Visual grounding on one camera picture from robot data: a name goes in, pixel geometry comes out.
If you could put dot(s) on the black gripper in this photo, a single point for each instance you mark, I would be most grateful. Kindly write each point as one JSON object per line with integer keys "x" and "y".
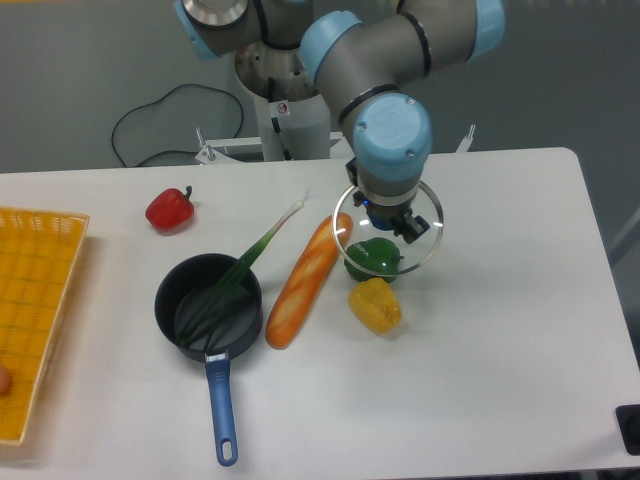
{"x": 387, "y": 202}

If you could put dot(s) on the glass pot lid blue knob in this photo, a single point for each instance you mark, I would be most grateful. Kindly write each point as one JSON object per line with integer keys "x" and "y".
{"x": 351, "y": 224}

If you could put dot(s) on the dark pot blue handle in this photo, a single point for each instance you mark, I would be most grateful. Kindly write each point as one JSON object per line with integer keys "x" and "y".
{"x": 180, "y": 294}

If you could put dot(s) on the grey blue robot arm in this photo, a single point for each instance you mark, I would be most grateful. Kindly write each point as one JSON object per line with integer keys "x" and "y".
{"x": 359, "y": 71}

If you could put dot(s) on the green bell pepper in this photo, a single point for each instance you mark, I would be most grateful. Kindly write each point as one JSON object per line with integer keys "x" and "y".
{"x": 379, "y": 255}

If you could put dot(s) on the yellow bell pepper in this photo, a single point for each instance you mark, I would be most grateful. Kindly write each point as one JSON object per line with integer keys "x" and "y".
{"x": 374, "y": 303}

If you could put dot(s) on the orange baguette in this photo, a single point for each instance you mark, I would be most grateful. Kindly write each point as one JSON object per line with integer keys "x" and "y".
{"x": 302, "y": 287}

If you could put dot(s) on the green spring onion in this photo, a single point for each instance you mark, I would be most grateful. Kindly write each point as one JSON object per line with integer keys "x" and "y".
{"x": 209, "y": 320}

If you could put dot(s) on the red bell pepper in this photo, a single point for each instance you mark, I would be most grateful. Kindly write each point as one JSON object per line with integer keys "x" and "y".
{"x": 170, "y": 209}

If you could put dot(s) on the black device at table edge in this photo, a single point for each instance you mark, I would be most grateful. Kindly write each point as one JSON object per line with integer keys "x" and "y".
{"x": 628, "y": 418}

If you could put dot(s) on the yellow woven basket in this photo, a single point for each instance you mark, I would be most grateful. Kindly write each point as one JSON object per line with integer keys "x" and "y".
{"x": 39, "y": 251}

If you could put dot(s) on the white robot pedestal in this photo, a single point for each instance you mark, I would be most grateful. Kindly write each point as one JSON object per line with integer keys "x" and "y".
{"x": 292, "y": 117}

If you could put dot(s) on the white base bracket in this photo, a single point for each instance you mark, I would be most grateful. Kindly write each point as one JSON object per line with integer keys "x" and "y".
{"x": 240, "y": 147}

